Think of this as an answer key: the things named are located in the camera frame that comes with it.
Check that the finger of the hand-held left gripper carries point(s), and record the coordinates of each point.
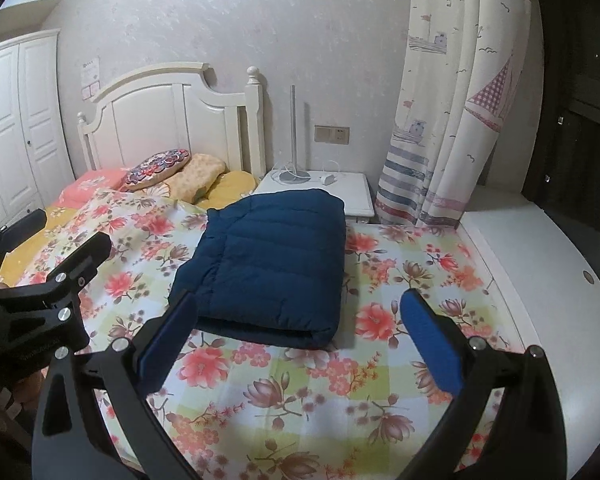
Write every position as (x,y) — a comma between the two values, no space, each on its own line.
(85,260)
(25,225)

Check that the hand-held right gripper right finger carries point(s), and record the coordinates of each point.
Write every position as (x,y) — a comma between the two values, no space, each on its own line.
(430,340)

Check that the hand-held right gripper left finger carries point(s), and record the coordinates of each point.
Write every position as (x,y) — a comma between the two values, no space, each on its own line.
(167,340)

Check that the blue puffer jacket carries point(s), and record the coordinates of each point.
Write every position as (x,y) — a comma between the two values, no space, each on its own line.
(270,270)

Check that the yellow fitted sheet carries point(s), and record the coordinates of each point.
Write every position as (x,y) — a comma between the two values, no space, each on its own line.
(60,217)

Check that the pink floral pillow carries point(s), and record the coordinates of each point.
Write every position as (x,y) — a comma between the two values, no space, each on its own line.
(95,185)

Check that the white wardrobe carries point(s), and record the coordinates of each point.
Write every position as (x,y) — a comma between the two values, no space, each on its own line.
(25,125)

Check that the floral bed sheet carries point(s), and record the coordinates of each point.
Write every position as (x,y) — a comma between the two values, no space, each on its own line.
(330,385)

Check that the white window sill platform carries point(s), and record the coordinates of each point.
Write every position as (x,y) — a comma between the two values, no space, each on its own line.
(530,285)

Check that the round patterned cushion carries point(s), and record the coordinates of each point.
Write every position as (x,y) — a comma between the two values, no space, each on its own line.
(157,167)

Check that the white bed headboard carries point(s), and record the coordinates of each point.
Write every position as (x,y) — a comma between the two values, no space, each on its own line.
(155,120)

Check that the white nightstand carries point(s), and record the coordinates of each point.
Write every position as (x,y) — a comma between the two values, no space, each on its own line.
(352,195)

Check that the yellow pillow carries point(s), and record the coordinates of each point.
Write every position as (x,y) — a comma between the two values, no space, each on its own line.
(232,185)

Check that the round metal sill cap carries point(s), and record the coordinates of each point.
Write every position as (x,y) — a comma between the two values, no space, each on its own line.
(588,276)

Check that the silver desk lamp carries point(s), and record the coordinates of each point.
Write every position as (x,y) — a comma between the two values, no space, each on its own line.
(295,176)

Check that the sailboat print curtain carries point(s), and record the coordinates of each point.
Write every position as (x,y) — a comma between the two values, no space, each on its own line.
(445,110)

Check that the dark window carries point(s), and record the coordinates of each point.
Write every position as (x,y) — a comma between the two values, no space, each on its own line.
(580,110)

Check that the white wall notice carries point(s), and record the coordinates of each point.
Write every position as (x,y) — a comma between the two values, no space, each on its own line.
(91,71)

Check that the beige wall socket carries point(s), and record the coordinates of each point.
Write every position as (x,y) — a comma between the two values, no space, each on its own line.
(332,133)

